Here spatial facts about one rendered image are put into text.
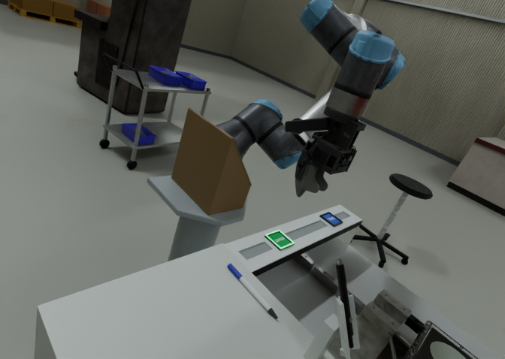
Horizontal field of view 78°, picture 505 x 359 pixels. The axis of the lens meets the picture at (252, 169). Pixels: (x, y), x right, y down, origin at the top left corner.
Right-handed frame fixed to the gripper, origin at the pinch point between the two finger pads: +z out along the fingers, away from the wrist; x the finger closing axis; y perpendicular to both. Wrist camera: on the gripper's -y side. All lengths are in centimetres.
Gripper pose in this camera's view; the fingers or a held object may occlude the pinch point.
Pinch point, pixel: (298, 189)
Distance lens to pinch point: 73.4
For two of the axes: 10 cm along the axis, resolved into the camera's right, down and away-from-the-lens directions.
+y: 6.6, 4.9, -5.7
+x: 6.8, -0.8, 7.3
